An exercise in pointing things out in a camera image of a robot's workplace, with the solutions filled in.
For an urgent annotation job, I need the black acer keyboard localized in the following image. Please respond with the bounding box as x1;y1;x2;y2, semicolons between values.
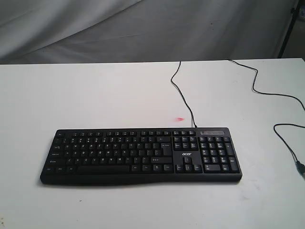
40;127;242;185

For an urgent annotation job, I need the grey backdrop cloth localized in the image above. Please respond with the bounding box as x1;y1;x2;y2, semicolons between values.
0;0;297;64

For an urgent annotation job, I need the black tripod stand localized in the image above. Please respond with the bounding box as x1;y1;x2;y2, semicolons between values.
277;0;302;59

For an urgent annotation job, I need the black keyboard cable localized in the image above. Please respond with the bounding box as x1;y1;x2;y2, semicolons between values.
170;61;198;128

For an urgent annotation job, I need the black USB cable with plug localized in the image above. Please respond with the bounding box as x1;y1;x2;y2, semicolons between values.
227;59;305;178

